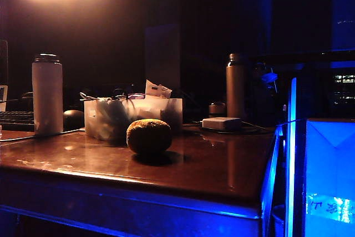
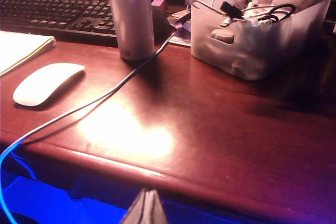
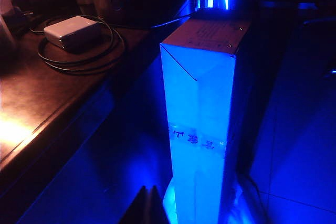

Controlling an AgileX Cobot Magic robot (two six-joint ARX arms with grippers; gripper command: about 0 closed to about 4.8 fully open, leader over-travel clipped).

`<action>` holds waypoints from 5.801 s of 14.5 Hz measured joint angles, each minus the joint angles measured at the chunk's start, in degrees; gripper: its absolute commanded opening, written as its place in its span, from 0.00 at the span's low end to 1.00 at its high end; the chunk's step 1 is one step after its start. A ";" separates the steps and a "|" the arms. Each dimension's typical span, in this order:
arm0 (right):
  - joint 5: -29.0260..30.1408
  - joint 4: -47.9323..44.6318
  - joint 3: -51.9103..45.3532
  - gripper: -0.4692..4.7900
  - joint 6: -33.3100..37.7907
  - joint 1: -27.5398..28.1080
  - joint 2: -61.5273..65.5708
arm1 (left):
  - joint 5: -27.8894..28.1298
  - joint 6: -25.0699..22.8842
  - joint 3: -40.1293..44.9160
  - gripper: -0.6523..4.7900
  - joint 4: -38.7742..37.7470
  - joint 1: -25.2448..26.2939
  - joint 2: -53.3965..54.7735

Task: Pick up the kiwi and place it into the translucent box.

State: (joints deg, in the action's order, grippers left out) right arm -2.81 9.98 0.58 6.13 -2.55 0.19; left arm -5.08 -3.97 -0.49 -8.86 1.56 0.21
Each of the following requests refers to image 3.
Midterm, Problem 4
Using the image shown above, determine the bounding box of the black adapter cable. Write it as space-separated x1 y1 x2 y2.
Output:
29 15 126 74

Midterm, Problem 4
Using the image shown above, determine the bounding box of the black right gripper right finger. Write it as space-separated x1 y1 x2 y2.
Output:
149 185 171 224

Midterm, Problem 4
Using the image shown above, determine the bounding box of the tall cardboard box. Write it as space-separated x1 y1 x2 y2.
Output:
160 18 251 224

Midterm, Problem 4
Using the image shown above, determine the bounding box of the white power adapter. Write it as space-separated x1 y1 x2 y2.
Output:
43 16 102 50

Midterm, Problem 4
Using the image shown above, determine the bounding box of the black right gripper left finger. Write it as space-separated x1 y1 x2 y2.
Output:
118 185 150 224

